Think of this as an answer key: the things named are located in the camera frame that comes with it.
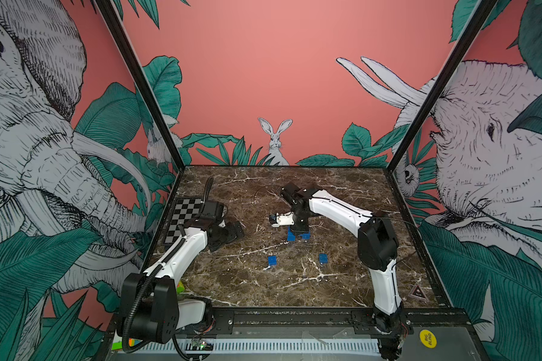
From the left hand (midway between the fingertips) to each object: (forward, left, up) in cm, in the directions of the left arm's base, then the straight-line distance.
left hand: (237, 233), depth 87 cm
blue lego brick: (+2, -22, -9) cm, 23 cm away
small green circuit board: (-35, +11, -8) cm, 37 cm away
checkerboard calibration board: (+15, +25, -5) cm, 30 cm away
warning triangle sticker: (-22, -66, -8) cm, 70 cm away
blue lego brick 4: (-8, -34, -8) cm, 36 cm away
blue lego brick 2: (+2, -28, -9) cm, 30 cm away
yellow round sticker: (-37, -63, -8) cm, 74 cm away
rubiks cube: (-18, +20, -5) cm, 27 cm away
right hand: (+4, -23, -1) cm, 24 cm away
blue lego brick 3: (-8, -13, -8) cm, 18 cm away
